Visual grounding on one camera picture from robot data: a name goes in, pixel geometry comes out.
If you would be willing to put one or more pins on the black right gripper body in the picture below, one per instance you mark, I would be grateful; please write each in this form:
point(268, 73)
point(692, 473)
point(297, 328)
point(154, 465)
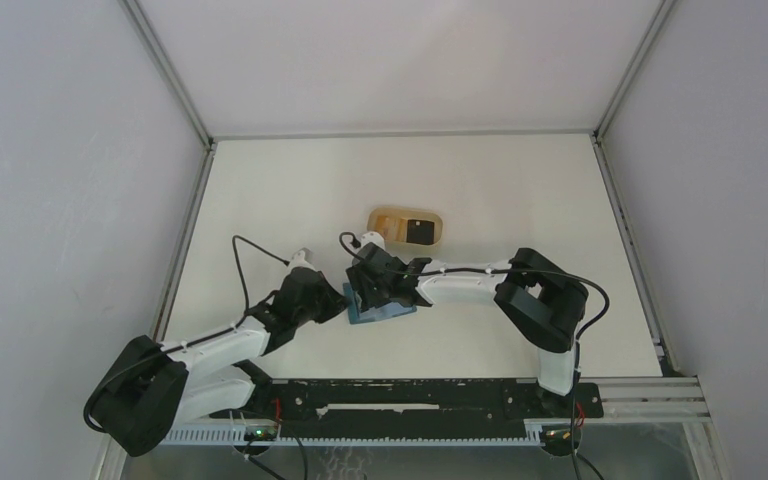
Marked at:
point(377, 294)

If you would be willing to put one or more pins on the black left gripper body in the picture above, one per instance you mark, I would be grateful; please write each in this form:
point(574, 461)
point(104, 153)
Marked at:
point(322, 308)

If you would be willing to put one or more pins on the blue leather card holder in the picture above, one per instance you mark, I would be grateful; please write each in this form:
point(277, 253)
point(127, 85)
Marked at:
point(377, 314)

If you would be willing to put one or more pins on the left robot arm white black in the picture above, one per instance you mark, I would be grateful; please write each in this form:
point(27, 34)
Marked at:
point(152, 387)

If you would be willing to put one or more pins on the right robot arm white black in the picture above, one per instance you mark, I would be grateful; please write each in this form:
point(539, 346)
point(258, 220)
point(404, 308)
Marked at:
point(548, 306)

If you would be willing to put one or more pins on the black VIP card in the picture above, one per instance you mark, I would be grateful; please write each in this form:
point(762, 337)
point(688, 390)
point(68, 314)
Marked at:
point(420, 232)

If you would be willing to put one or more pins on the beige oval plastic tray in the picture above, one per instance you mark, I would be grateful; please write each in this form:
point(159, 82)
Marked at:
point(408, 213)

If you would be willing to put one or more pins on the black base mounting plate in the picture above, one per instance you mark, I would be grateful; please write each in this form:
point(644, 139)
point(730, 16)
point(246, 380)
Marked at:
point(303, 399)

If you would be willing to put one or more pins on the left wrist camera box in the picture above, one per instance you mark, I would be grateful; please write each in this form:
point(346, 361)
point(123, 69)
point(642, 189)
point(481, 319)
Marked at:
point(301, 259)

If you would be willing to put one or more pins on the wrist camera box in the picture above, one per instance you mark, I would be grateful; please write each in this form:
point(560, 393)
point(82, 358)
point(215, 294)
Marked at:
point(373, 237)
point(301, 259)

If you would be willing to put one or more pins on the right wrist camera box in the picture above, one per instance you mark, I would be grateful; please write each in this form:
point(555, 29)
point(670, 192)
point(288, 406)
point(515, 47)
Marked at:
point(373, 237)

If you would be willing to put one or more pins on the white slotted cable duct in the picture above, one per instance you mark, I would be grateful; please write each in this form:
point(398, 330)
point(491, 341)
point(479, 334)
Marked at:
point(226, 435)

